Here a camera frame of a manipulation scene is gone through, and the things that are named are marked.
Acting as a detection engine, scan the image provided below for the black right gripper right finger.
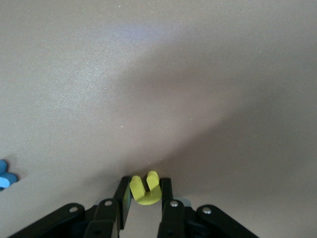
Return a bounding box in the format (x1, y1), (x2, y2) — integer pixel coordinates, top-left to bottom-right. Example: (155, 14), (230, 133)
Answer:
(157, 178), (260, 238)

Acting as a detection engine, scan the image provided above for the blue foam letter x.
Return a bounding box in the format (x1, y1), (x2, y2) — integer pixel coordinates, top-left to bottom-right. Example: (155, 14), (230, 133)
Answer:
(0, 160), (19, 191)

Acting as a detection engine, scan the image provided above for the yellow foam letter u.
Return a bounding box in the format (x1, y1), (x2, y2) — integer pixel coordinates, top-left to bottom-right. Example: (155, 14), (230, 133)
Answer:
(130, 170), (162, 206)

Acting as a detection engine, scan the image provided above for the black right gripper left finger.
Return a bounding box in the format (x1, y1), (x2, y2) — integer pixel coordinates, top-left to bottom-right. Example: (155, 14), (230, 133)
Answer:
(7, 176), (132, 238)

